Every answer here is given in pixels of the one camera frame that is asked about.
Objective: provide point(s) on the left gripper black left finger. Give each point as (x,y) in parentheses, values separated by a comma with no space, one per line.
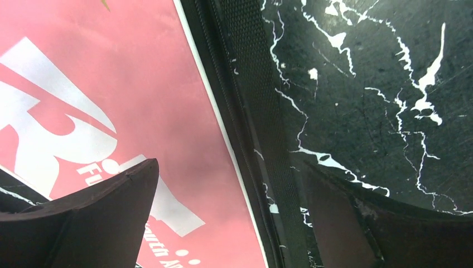
(99,226)

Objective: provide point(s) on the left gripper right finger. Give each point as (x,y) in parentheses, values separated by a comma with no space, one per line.
(356,227)

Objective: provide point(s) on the pink racket bag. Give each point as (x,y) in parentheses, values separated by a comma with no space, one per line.
(92,88)

